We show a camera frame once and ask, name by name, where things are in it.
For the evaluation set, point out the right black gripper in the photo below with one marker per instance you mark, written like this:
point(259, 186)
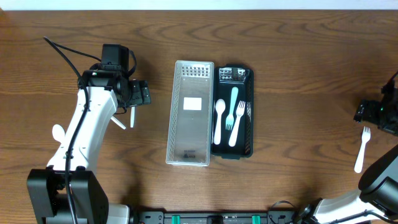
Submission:
point(369, 111)

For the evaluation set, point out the translucent white spoon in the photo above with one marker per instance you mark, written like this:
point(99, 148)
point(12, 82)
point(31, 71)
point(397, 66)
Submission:
point(132, 117)

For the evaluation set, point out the white plastic fork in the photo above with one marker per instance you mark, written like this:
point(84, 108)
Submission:
point(366, 136)
point(239, 113)

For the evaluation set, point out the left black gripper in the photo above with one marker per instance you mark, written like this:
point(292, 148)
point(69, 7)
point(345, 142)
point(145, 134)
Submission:
point(140, 93)

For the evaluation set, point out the black plastic basket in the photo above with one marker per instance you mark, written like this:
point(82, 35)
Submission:
point(225, 78)

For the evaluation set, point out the pale green plastic fork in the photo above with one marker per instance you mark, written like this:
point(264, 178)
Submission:
point(230, 116)

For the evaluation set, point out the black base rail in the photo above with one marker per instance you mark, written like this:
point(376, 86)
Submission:
point(275, 214)

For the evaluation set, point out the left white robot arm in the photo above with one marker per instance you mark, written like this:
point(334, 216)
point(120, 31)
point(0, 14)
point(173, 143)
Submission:
point(67, 190)

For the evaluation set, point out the clear plastic basket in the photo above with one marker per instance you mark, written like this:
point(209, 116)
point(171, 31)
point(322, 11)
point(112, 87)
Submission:
point(190, 124)

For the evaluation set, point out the white spoon crossing handle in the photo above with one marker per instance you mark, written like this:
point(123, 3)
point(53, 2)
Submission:
point(116, 121)

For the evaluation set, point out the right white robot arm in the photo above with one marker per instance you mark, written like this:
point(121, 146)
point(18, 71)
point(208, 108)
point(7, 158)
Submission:
point(376, 195)

